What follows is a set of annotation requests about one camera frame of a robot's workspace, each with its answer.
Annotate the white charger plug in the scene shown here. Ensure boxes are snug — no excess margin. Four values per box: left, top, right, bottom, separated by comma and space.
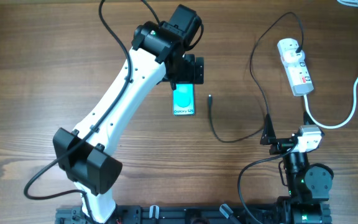
281, 49, 305, 67

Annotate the black charger cable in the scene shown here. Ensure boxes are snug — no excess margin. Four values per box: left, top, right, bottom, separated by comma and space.
208, 11, 305, 144

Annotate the blue screen smartphone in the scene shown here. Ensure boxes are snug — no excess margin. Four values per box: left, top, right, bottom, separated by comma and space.
173, 84, 195, 116

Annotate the white power strip cord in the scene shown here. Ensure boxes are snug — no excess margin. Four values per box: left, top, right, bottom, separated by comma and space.
303, 0, 358, 130

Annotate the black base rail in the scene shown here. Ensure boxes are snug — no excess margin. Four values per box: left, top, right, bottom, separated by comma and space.
55, 203, 332, 224

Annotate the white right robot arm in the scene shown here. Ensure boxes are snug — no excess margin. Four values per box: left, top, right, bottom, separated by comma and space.
260, 113, 334, 224

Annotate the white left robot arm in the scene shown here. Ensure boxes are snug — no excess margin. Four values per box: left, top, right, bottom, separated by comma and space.
52, 19, 204, 223

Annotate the white power strip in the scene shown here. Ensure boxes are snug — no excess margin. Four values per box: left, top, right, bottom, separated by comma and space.
277, 38, 314, 96

